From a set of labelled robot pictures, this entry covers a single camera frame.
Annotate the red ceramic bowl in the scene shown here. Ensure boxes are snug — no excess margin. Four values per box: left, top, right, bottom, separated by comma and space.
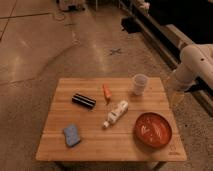
134, 112, 172, 148

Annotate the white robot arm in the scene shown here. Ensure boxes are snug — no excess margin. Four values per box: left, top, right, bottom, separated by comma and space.
168, 44, 213, 91

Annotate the orange carrot toy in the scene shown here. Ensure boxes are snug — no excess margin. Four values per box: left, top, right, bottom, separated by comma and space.
102, 84, 112, 101

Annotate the white plastic bottle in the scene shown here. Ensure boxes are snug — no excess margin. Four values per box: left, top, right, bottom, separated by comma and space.
103, 100, 128, 129

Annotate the black striped cylinder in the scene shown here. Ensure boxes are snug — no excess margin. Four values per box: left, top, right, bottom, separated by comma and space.
72, 94, 96, 109

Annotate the wooden table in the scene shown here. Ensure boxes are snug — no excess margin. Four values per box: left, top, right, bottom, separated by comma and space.
36, 77, 187, 165

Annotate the blue sponge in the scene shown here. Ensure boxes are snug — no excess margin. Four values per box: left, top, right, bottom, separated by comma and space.
63, 124, 81, 147

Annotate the black floor box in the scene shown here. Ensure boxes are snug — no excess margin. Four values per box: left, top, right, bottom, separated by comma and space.
121, 17, 141, 33

